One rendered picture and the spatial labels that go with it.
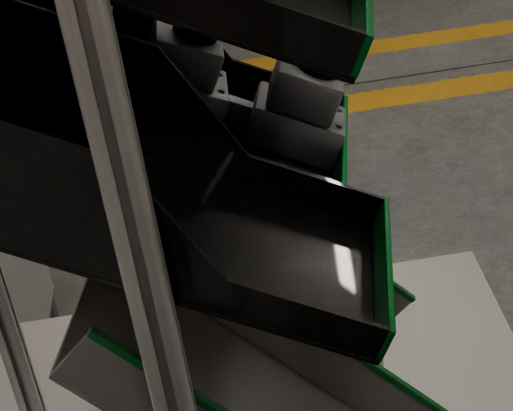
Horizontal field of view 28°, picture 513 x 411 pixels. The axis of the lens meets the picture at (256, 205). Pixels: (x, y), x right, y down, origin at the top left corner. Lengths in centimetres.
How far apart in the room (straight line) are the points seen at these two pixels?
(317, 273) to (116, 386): 13
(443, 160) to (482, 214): 33
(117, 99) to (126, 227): 7
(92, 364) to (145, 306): 8
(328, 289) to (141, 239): 14
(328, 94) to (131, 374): 23
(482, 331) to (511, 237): 169
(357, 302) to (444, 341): 50
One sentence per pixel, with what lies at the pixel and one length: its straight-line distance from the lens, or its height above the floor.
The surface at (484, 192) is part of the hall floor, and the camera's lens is 296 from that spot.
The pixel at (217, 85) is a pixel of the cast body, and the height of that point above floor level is 126.
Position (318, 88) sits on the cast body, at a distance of 67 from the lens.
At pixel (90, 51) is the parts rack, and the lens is 43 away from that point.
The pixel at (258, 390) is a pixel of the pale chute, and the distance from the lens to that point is 67.
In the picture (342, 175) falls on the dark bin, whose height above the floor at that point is 121.
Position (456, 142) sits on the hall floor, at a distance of 321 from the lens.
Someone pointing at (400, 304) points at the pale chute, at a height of 101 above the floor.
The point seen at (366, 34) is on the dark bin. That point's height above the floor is 137.
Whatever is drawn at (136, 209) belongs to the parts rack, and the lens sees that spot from 46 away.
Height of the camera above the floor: 154
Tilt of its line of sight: 31 degrees down
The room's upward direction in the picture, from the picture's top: 9 degrees counter-clockwise
